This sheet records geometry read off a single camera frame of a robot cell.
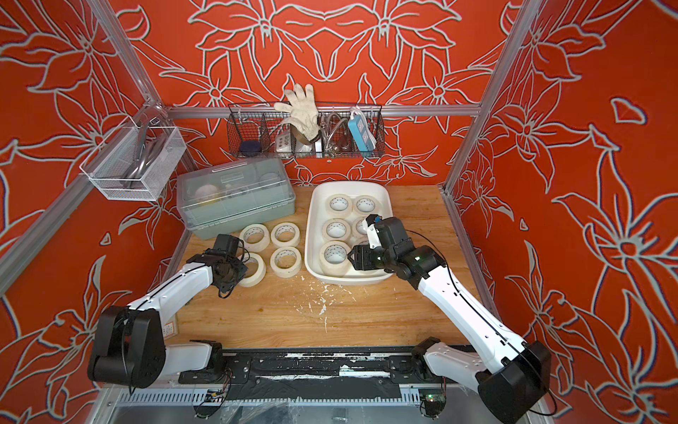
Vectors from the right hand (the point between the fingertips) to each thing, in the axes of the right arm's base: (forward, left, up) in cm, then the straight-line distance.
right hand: (350, 255), depth 74 cm
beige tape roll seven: (+19, +37, -19) cm, 46 cm away
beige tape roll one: (+21, +26, -20) cm, 39 cm away
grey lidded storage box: (+24, +45, -2) cm, 51 cm away
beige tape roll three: (+3, +5, -15) cm, 16 cm away
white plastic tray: (+29, +6, -18) cm, 35 cm away
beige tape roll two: (+2, +30, -15) cm, 34 cm away
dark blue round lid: (+42, +37, +7) cm, 57 cm away
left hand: (+2, +37, -16) cm, 41 cm away
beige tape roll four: (+23, +5, -19) cm, 30 cm away
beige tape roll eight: (+9, +24, -21) cm, 33 cm away
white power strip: (+41, +25, +10) cm, 49 cm away
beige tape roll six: (+38, -7, -20) cm, 43 cm away
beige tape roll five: (+35, +5, -18) cm, 40 cm away
